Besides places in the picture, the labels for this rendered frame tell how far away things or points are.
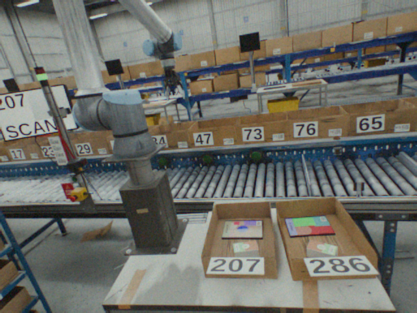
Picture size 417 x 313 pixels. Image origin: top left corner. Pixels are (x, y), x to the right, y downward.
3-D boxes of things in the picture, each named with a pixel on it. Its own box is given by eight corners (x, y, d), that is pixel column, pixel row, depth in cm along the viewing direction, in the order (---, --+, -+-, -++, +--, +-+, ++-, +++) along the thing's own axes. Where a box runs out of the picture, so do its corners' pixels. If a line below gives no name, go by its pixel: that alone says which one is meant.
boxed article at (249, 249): (259, 257, 107) (258, 249, 105) (235, 261, 107) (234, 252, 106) (257, 248, 112) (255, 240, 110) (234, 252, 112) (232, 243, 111)
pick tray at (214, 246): (204, 278, 102) (199, 258, 99) (217, 220, 137) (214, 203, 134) (278, 280, 96) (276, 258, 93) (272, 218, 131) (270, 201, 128)
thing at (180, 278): (103, 310, 100) (101, 304, 99) (155, 219, 153) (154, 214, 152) (396, 317, 80) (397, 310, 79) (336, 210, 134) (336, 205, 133)
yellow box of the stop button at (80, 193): (71, 203, 174) (67, 193, 171) (80, 195, 181) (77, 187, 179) (89, 202, 170) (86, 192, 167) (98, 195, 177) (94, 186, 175)
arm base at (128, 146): (145, 156, 105) (140, 133, 102) (105, 160, 109) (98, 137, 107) (163, 144, 122) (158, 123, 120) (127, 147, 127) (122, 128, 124)
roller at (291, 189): (288, 204, 149) (287, 197, 147) (285, 167, 195) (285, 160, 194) (297, 204, 147) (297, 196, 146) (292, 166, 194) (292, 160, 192)
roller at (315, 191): (312, 204, 145) (312, 196, 143) (303, 165, 192) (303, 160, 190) (322, 204, 144) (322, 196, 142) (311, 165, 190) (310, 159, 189)
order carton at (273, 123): (237, 146, 203) (234, 125, 197) (241, 134, 230) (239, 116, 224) (289, 142, 192) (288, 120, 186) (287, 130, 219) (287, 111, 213)
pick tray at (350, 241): (292, 281, 94) (290, 259, 91) (275, 218, 130) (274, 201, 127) (377, 279, 90) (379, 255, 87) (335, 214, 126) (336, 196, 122)
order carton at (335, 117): (288, 142, 192) (287, 120, 187) (287, 130, 219) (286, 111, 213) (348, 137, 181) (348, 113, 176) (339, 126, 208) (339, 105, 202)
